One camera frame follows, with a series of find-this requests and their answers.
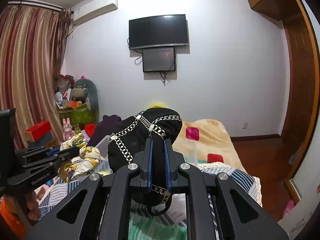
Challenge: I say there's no black cap with white chains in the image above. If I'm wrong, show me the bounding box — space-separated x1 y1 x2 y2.
108 108 183 216

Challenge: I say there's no green knitted cloth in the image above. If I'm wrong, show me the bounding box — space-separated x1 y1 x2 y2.
128 212 187 239

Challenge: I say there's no yellow floral silk scarf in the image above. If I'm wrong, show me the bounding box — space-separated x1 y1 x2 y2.
58 133 101 183

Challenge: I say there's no person's left hand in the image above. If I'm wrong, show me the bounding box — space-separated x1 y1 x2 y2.
25 191 41 221

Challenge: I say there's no clear plastic storage bin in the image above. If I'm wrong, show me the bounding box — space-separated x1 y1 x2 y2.
96 135 198 174

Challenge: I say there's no red flat box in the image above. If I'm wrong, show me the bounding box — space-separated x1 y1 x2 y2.
25 121 51 142

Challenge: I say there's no beige patchwork blanket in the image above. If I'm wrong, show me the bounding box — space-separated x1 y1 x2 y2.
173 119 246 172

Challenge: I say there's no navy wave pattern tablecloth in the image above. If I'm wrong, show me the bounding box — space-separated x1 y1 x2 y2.
37 162 263 240

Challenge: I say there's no pink bunny doll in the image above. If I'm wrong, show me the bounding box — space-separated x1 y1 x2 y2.
62 118 75 141

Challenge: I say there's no yellow fuzzy hoop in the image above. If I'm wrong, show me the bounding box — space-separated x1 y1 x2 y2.
148 102 167 108

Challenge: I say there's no dark purple garment pile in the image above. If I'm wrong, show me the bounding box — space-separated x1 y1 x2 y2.
88 115 121 146

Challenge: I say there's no red knitted item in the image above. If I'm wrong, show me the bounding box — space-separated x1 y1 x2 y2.
84 123 96 138

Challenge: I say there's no green cardboard box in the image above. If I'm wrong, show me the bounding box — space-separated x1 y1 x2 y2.
58 104 95 128

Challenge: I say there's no grey green dinosaur plush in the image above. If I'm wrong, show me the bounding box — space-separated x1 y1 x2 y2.
71 78 99 123

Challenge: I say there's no striped red beige curtain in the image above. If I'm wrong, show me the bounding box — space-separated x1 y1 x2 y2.
1 5 72 150

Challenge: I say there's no brown wooden door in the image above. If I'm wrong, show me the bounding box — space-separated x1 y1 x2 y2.
283 13 319 179

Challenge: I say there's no small black wall monitor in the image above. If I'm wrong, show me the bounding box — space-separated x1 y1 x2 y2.
142 48 176 73

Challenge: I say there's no large black wall television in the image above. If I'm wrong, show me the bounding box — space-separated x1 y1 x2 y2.
129 14 189 49

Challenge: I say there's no white wall air conditioner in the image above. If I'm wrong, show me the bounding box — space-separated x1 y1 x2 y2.
73 0 118 26

